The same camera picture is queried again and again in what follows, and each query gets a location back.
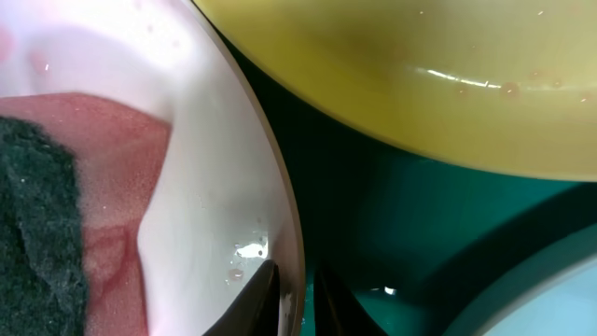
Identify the light blue plate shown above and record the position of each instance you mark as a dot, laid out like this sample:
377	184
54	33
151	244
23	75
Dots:
551	293

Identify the white plate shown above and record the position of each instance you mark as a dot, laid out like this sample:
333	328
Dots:
223	203

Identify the yellow-green plate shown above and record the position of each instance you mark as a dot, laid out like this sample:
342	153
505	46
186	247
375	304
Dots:
505	86

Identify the teal plastic tray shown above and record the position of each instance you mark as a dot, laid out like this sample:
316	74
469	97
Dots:
415	239

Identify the red and green sponge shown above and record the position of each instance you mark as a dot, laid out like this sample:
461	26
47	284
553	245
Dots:
77	175

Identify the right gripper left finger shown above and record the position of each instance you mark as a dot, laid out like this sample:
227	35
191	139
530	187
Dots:
255	311

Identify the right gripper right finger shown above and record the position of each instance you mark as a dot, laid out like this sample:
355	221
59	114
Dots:
337	312

